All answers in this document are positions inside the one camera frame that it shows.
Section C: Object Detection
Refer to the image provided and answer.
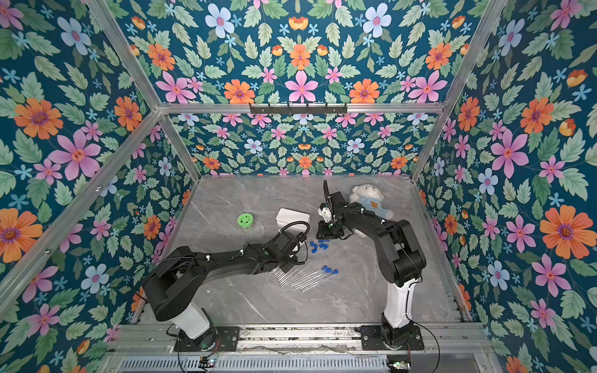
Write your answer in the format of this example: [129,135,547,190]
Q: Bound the test tube group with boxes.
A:
[291,266,333,288]
[291,266,329,287]
[300,269,338,292]

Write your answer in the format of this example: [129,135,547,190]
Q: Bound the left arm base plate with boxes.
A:
[174,326,240,353]

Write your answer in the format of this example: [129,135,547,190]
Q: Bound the white rectangular plastic box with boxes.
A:
[276,208,310,228]

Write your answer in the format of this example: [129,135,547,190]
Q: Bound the green lidded small jar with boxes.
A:
[236,213,254,232]

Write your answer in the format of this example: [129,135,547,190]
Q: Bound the white ventilation grille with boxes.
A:
[118,355,390,372]

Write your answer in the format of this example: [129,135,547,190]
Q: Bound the aluminium front rail frame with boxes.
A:
[104,323,495,360]

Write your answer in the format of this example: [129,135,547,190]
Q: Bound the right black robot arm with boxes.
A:
[317,181,427,349]

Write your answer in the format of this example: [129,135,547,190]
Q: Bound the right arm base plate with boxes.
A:
[355,325,424,351]

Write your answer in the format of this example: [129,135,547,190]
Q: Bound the white teddy bear blue shirt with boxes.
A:
[349,184,394,220]

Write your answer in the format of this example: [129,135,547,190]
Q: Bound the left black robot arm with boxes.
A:
[141,221,310,340]

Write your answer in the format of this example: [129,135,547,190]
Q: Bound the black hook rail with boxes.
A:
[249,104,348,115]

